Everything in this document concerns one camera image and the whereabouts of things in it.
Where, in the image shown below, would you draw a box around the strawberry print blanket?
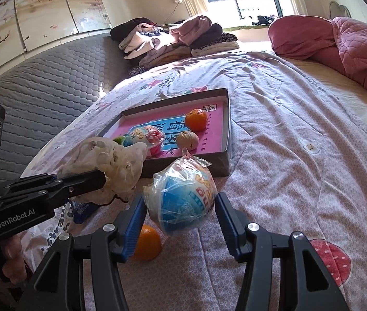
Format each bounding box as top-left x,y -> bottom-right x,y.
18,50 -> 367,311

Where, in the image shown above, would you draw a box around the cream mesh drawstring bag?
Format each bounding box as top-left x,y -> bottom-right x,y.
57,137 -> 150,205

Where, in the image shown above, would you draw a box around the blossom painted wall panels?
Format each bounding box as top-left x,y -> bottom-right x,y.
0,0 -> 113,86

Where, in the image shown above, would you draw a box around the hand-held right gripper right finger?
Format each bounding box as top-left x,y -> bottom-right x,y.
214,192 -> 349,311

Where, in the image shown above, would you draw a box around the person's left hand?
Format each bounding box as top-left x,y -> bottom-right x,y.
0,233 -> 28,286

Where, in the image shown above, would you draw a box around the pink shallow box lid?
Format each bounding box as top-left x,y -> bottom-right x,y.
97,87 -> 231,179

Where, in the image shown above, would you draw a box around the pink quilted blanket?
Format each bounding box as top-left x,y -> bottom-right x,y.
268,15 -> 367,104

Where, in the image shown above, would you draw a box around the walnut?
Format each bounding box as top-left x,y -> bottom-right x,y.
176,131 -> 199,151

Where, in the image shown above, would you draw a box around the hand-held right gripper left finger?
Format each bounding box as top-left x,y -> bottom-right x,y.
24,196 -> 148,311

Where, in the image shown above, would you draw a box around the grey quilted headboard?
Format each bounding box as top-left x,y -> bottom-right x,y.
0,34 -> 132,182

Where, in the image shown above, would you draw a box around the pile of folded clothes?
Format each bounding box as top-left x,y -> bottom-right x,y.
110,15 -> 239,68

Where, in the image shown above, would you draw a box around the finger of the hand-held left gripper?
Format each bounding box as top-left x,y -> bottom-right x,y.
0,170 -> 107,208
2,173 -> 58,192

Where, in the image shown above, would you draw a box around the red toy egg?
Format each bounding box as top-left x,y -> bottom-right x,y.
128,125 -> 165,156

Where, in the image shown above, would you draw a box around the dark clothes on windowsill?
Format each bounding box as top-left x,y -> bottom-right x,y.
251,15 -> 278,26

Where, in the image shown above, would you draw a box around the white curved chair back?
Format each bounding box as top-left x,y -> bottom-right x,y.
328,1 -> 352,18

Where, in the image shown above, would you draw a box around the orange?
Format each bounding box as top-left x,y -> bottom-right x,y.
130,224 -> 163,261
184,108 -> 209,132

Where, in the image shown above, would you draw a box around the cream bed sheet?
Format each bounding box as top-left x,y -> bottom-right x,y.
287,56 -> 367,156

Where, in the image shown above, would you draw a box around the white blue toy egg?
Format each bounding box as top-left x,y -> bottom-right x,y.
143,151 -> 218,236

